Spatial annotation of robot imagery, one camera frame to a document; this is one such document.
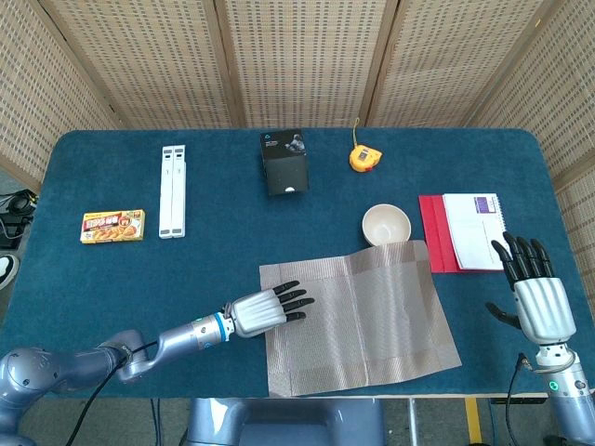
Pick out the blue floor cable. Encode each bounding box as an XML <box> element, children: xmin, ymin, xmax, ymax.
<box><xmin>149</xmin><ymin>398</ymin><xmax>163</xmax><ymax>446</ymax></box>

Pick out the red folder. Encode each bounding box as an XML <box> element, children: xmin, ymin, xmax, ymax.
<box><xmin>418</xmin><ymin>194</ymin><xmax>506</xmax><ymax>274</ymax></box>

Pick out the black cables and adapter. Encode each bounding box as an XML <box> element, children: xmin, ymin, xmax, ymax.
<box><xmin>0</xmin><ymin>188</ymin><xmax>38</xmax><ymax>250</ymax></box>

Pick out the white shoe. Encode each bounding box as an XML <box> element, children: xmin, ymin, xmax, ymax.
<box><xmin>0</xmin><ymin>254</ymin><xmax>20</xmax><ymax>293</ymax></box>

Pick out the woven bamboo folding screen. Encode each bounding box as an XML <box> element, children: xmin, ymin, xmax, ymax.
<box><xmin>0</xmin><ymin>0</ymin><xmax>595</xmax><ymax>303</ymax></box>

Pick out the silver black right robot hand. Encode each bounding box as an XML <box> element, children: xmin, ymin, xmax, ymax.
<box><xmin>484</xmin><ymin>231</ymin><xmax>577</xmax><ymax>346</ymax></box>

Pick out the beige bowl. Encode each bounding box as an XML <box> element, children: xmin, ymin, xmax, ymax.
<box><xmin>362</xmin><ymin>203</ymin><xmax>413</xmax><ymax>247</ymax></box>

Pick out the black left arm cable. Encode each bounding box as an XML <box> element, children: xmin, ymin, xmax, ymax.
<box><xmin>64</xmin><ymin>341</ymin><xmax>159</xmax><ymax>446</ymax></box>

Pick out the black product box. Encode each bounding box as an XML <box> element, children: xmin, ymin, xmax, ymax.
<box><xmin>259</xmin><ymin>130</ymin><xmax>311</xmax><ymax>197</ymax></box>

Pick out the blue-grey robot torso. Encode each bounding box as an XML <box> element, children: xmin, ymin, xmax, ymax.
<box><xmin>183</xmin><ymin>397</ymin><xmax>388</xmax><ymax>446</ymax></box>

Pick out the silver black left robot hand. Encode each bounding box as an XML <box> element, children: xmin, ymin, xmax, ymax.
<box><xmin>225</xmin><ymin>279</ymin><xmax>316</xmax><ymax>338</ymax></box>

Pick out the white folding stand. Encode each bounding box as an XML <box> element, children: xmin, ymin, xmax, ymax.
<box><xmin>158</xmin><ymin>144</ymin><xmax>188</xmax><ymax>240</ymax></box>

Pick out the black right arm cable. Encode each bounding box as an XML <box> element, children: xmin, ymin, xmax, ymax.
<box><xmin>505</xmin><ymin>353</ymin><xmax>534</xmax><ymax>446</ymax></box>

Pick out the white spiral notebook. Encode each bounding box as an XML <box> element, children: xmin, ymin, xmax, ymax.
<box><xmin>442</xmin><ymin>192</ymin><xmax>510</xmax><ymax>272</ymax></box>

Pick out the metal table leg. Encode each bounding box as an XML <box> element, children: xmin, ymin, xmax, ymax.
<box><xmin>404</xmin><ymin>397</ymin><xmax>419</xmax><ymax>446</ymax></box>

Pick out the grey-brown woven placemat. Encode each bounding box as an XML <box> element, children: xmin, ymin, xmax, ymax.
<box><xmin>258</xmin><ymin>239</ymin><xmax>463</xmax><ymax>399</ymax></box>

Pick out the yellow curry roux box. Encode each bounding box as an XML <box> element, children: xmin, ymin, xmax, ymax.
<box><xmin>79</xmin><ymin>208</ymin><xmax>146</xmax><ymax>244</ymax></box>

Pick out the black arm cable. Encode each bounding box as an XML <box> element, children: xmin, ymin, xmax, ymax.
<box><xmin>505</xmin><ymin>353</ymin><xmax>534</xmax><ymax>446</ymax></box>
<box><xmin>64</xmin><ymin>341</ymin><xmax>159</xmax><ymax>446</ymax></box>

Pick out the blue felt table cover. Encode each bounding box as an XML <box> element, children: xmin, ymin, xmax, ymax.
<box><xmin>0</xmin><ymin>128</ymin><xmax>588</xmax><ymax>400</ymax></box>

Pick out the yellow tape measure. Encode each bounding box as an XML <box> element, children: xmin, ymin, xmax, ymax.
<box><xmin>349</xmin><ymin>117</ymin><xmax>384</xmax><ymax>175</ymax></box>

